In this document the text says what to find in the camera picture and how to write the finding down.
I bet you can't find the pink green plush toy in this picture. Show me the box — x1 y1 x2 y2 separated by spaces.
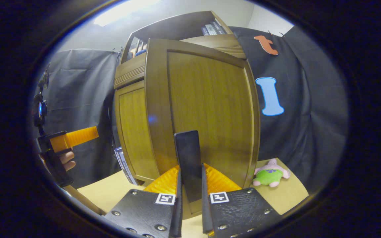
253 158 291 188

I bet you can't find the wooden cabinet door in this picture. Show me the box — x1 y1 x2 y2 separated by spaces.
145 38 261 220
114 81 160 182

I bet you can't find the wooden double-door shoe cabinet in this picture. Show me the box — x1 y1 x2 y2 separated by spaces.
113 11 247 185

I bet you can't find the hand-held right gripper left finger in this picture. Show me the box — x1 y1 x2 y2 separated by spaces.
103 164 183 238

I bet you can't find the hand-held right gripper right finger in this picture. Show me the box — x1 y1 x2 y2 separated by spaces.
201 163 282 238

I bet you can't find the black backdrop cloth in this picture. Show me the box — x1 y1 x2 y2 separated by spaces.
33 26 349 199

